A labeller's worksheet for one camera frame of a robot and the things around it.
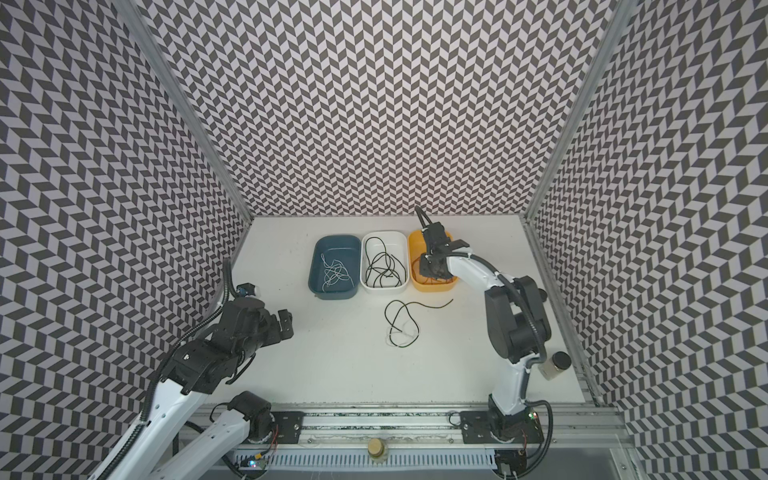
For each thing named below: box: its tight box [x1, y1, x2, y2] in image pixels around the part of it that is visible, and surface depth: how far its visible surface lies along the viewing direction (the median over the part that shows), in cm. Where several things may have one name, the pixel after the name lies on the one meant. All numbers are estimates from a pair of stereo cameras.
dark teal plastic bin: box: [308, 235, 361, 300], surface depth 104 cm
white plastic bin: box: [360, 230, 410, 295], surface depth 105 cm
